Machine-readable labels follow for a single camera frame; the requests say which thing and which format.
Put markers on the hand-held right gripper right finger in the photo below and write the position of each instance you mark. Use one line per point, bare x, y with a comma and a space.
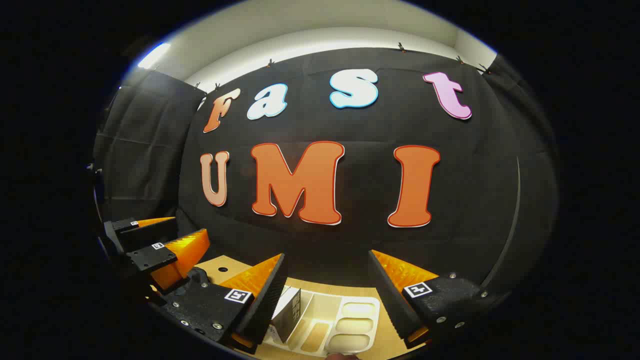
392, 300

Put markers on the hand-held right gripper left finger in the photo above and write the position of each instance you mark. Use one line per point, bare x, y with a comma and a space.
265, 300

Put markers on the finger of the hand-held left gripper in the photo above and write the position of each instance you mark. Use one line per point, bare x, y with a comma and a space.
150, 232
150, 257

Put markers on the dark grey cover book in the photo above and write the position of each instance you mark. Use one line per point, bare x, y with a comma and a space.
287, 320

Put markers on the white bookshelf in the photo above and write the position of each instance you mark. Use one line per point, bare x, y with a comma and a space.
357, 327

